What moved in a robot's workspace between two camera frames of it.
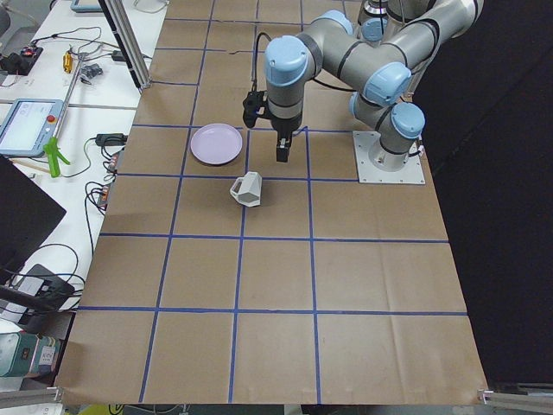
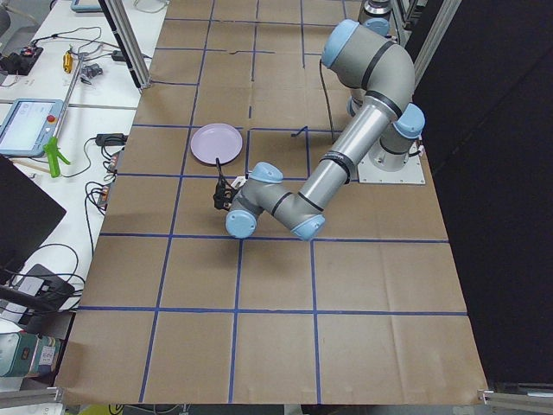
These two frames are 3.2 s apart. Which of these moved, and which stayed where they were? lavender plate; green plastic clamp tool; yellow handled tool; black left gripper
Moved: black left gripper
Stayed: yellow handled tool; lavender plate; green plastic clamp tool
